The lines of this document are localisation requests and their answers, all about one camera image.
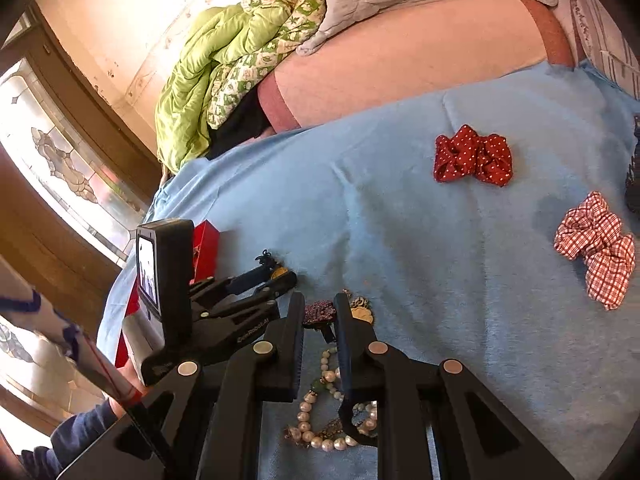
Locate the amber and black earring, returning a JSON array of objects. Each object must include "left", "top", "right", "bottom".
[{"left": 255, "top": 249, "right": 288, "bottom": 282}]

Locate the red jewelry tray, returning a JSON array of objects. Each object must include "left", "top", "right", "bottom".
[{"left": 115, "top": 220, "right": 220, "bottom": 367}]

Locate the red purple beaded hair clip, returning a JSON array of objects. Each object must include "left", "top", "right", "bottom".
[{"left": 303, "top": 300, "right": 337, "bottom": 344}]

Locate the gold coin pendant necklace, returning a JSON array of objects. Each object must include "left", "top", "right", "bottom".
[{"left": 342, "top": 288, "right": 376, "bottom": 325}]

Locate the white pearl necklace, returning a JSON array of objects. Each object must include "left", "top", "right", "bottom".
[{"left": 282, "top": 346, "right": 379, "bottom": 453}]

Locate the dark blue sleeve forearm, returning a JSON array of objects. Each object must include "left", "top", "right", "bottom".
[{"left": 16, "top": 401, "right": 118, "bottom": 479}]

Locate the person's left hand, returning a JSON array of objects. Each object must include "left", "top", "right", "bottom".
[{"left": 106, "top": 358, "right": 151, "bottom": 418}]

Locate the black cloth under comforter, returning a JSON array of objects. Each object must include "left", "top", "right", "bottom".
[{"left": 205, "top": 87, "right": 271, "bottom": 160}]

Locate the green quilted comforter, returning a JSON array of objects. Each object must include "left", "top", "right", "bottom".
[{"left": 153, "top": 3, "right": 302, "bottom": 175}]

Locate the light blue bed blanket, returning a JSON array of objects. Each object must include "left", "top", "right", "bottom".
[{"left": 95, "top": 58, "right": 640, "bottom": 480}]

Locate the red white checked scrunchie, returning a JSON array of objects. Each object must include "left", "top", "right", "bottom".
[{"left": 553, "top": 191, "right": 636, "bottom": 311}]

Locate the red polka dot scrunchie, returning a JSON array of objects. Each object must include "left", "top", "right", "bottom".
[{"left": 433, "top": 125, "right": 513, "bottom": 188}]

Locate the stained glass window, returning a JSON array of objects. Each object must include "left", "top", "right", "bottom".
[{"left": 1, "top": 58, "right": 148, "bottom": 266}]

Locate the pink bed sheet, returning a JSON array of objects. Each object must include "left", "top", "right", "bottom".
[{"left": 257, "top": 0, "right": 575, "bottom": 132}]

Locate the black white patterned scrunchie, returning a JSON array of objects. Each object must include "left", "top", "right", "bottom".
[{"left": 625, "top": 115, "right": 640, "bottom": 216}]

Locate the green white patterned blanket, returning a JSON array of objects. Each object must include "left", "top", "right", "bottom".
[{"left": 206, "top": 0, "right": 326, "bottom": 129}]

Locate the striped floral pillow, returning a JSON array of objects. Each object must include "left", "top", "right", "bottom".
[{"left": 552, "top": 0, "right": 639, "bottom": 100}]

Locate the dark brown wooden window frame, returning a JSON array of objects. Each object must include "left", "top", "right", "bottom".
[{"left": 1, "top": 4, "right": 160, "bottom": 334}]

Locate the white blue patterned cable wrap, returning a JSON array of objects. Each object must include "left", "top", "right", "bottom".
[{"left": 1, "top": 258, "right": 142, "bottom": 408}]

